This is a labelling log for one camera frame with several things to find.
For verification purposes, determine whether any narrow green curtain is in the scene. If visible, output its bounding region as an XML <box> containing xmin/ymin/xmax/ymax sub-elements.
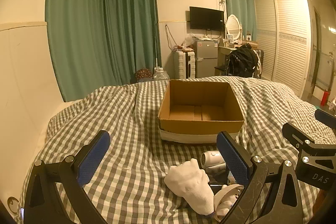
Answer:
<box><xmin>222</xmin><ymin>0</ymin><xmax>256</xmax><ymax>42</ymax></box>

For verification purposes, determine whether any white louvred wardrobe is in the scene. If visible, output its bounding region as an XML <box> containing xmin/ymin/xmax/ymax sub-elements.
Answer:
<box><xmin>253</xmin><ymin>0</ymin><xmax>315</xmax><ymax>98</ymax></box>

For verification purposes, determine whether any white sock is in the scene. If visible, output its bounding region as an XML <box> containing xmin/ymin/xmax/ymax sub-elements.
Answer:
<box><xmin>164</xmin><ymin>158</ymin><xmax>214</xmax><ymax>215</ymax></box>

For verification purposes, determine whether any white suitcase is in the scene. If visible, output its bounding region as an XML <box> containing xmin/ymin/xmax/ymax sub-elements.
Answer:
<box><xmin>173</xmin><ymin>49</ymin><xmax>196</xmax><ymax>80</ymax></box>

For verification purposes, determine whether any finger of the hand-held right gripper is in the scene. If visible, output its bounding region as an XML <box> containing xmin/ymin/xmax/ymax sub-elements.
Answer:
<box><xmin>314</xmin><ymin>109</ymin><xmax>336</xmax><ymax>132</ymax></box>
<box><xmin>282</xmin><ymin>122</ymin><xmax>319</xmax><ymax>151</ymax></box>

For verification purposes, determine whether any patterned brown bag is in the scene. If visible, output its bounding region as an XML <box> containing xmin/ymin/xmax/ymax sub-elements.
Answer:
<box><xmin>135</xmin><ymin>68</ymin><xmax>153</xmax><ymax>83</ymax></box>

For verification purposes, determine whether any oval white mirror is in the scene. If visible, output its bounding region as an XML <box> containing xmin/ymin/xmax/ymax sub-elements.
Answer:
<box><xmin>226</xmin><ymin>14</ymin><xmax>242</xmax><ymax>41</ymax></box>

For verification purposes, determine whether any cardboard box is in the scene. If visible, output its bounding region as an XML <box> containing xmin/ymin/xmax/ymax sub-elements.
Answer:
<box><xmin>157</xmin><ymin>79</ymin><xmax>245</xmax><ymax>144</ymax></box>

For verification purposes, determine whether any white dressing table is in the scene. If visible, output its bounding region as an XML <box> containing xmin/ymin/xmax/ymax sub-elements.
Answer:
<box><xmin>218</xmin><ymin>40</ymin><xmax>259</xmax><ymax>75</ymax></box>

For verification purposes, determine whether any white water heater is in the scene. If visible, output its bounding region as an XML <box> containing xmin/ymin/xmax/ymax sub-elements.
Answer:
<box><xmin>319</xmin><ymin>52</ymin><xmax>336</xmax><ymax>84</ymax></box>

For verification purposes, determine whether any green corner curtain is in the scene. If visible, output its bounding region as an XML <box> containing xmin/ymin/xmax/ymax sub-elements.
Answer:
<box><xmin>100</xmin><ymin>0</ymin><xmax>161</xmax><ymax>85</ymax></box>

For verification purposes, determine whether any clear water jug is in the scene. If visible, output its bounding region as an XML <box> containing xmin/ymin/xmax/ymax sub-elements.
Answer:
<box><xmin>153</xmin><ymin>67</ymin><xmax>170</xmax><ymax>81</ymax></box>

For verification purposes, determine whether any grey small fridge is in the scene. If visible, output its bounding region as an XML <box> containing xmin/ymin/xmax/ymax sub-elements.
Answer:
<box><xmin>196</xmin><ymin>39</ymin><xmax>219</xmax><ymax>79</ymax></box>

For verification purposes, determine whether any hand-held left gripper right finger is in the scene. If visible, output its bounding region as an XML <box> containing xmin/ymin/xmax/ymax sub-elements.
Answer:
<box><xmin>217</xmin><ymin>131</ymin><xmax>311</xmax><ymax>224</ymax></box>

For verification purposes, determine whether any white round toy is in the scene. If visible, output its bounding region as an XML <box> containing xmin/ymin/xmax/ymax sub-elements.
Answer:
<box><xmin>214</xmin><ymin>184</ymin><xmax>244</xmax><ymax>222</ymax></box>

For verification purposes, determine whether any wooden chair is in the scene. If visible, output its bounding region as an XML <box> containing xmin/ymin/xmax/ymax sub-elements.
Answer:
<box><xmin>214</xmin><ymin>64</ymin><xmax>229</xmax><ymax>77</ymax></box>

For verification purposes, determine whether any grey checked blanket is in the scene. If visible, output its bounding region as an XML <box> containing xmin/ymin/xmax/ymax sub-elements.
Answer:
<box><xmin>13</xmin><ymin>76</ymin><xmax>336</xmax><ymax>224</ymax></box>

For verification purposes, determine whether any black wall television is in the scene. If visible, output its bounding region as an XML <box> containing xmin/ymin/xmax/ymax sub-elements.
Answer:
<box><xmin>189</xmin><ymin>6</ymin><xmax>225</xmax><ymax>32</ymax></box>

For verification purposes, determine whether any black jacket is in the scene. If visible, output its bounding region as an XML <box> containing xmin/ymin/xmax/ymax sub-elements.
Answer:
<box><xmin>226</xmin><ymin>44</ymin><xmax>259</xmax><ymax>77</ymax></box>

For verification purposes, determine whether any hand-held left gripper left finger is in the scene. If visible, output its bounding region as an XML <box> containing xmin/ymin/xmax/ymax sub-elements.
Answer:
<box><xmin>23</xmin><ymin>130</ymin><xmax>111</xmax><ymax>224</ymax></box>

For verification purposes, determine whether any wide green curtain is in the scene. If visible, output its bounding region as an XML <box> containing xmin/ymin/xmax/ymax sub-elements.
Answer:
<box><xmin>45</xmin><ymin>0</ymin><xmax>105</xmax><ymax>102</ymax></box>

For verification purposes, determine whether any clear plastic bag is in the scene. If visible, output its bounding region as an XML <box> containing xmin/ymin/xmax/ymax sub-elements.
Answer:
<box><xmin>184</xmin><ymin>34</ymin><xmax>199</xmax><ymax>47</ymax></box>

